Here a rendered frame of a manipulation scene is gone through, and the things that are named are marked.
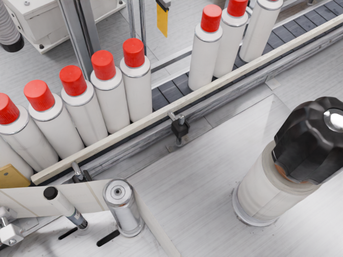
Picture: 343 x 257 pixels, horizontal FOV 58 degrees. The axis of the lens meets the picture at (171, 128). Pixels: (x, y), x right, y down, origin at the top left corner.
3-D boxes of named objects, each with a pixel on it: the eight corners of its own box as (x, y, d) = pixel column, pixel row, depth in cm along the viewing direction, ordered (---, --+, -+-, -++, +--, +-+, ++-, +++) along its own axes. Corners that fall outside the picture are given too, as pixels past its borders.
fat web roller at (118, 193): (125, 242, 53) (109, 217, 36) (113, 220, 54) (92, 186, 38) (148, 228, 54) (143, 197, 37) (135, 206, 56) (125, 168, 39)
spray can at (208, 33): (196, 97, 68) (209, 25, 50) (182, 81, 70) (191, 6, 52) (215, 87, 69) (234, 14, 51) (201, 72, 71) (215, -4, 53)
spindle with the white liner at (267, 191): (253, 236, 54) (341, 178, 28) (222, 195, 57) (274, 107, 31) (290, 209, 56) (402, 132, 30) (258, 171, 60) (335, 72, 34)
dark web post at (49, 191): (80, 231, 53) (45, 201, 37) (76, 223, 54) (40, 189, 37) (89, 226, 54) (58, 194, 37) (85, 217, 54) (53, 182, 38)
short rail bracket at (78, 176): (88, 204, 61) (72, 184, 50) (74, 178, 63) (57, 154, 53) (102, 195, 61) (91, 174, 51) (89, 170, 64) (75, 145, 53)
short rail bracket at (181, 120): (176, 152, 67) (179, 125, 56) (169, 142, 68) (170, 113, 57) (188, 145, 68) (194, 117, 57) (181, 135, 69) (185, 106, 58)
